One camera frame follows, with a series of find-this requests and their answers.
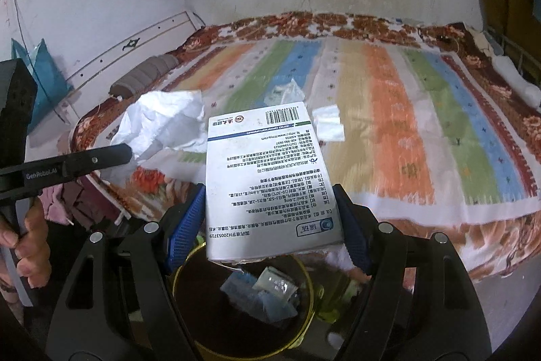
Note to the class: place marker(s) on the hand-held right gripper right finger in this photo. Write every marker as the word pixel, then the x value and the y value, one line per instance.
pixel 353 230

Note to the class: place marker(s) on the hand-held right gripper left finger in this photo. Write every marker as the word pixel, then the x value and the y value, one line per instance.
pixel 188 225

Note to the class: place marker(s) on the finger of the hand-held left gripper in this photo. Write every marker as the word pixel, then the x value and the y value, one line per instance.
pixel 101 160

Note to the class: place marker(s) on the white blue plastic tissue packet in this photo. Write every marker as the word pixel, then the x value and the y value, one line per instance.
pixel 160 124

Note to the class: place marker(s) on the white medicine box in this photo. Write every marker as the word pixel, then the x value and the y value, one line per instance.
pixel 270 183

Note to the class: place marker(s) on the dark trash bin yellow rim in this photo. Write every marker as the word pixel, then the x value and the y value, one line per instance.
pixel 211 323

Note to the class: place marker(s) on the blue face mask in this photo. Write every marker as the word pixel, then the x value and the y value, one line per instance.
pixel 253 301

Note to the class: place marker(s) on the person's left hand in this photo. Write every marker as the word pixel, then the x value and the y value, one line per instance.
pixel 34 251

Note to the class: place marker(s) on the brown floral blanket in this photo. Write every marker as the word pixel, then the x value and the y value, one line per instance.
pixel 139 179

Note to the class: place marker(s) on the teal clear plastic sheet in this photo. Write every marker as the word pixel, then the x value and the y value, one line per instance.
pixel 42 77

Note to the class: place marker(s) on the pink cloth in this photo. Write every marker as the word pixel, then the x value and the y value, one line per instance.
pixel 59 208

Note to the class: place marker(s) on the green printed bag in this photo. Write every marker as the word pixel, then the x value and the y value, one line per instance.
pixel 338 301

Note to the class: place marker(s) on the grey ribbed cushion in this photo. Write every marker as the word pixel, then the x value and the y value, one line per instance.
pixel 139 75

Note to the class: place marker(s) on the white crumpled tissue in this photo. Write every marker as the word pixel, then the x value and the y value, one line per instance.
pixel 329 124

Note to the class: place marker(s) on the colourful striped blanket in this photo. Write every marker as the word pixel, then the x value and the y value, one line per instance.
pixel 380 124

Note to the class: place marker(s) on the white bed headboard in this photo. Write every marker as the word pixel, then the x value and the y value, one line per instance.
pixel 126 48

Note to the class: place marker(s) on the clear plastic wrap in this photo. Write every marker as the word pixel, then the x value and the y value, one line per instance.
pixel 291 90

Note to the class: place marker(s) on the white pillow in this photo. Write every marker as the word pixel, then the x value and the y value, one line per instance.
pixel 520 82

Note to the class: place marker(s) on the metal bed rail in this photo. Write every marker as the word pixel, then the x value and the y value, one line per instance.
pixel 513 48

